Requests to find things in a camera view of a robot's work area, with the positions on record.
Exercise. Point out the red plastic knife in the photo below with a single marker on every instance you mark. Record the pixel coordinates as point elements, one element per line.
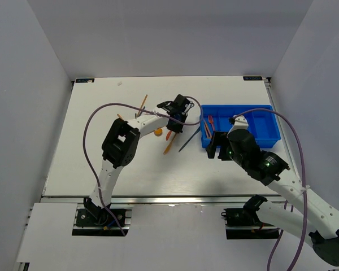
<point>168,135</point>

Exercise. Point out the black label corner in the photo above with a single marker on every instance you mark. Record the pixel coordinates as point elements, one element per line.
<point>252,78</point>
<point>84,80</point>

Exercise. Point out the blue plastic knife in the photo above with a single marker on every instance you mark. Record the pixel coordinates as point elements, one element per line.
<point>189,139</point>

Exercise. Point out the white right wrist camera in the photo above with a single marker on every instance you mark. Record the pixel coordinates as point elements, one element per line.
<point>237,123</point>

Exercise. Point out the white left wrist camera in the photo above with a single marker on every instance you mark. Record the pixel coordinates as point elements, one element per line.
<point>188,107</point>

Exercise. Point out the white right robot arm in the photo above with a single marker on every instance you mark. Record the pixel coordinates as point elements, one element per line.
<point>318,223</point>

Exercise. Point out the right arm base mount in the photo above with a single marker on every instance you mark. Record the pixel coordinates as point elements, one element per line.
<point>240,225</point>

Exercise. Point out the black label right corner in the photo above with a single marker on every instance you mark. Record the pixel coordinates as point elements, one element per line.
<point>252,78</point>

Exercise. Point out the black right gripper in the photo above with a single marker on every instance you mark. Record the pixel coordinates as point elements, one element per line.
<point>222,156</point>

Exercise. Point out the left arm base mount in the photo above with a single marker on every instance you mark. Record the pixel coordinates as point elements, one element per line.
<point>96,221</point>

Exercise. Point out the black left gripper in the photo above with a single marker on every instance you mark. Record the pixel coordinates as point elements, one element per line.
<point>177,129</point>

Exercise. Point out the black label left corner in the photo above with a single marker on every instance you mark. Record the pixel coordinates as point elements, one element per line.
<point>84,80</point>

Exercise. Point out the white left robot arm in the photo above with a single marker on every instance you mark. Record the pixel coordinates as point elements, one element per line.
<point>119,148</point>

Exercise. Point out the yellow plastic spoon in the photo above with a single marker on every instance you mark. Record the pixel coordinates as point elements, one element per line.
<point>158,132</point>

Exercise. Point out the yellow chopstick upper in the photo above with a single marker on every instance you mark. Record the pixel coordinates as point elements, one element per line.
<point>143,102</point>

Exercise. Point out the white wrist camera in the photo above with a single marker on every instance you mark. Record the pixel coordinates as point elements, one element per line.
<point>237,123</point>
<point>188,107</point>

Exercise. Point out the red plastic fork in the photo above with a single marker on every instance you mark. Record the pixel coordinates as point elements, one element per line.
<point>211,121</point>

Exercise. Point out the blue divided plastic bin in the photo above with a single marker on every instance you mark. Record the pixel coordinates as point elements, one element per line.
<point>262,124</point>

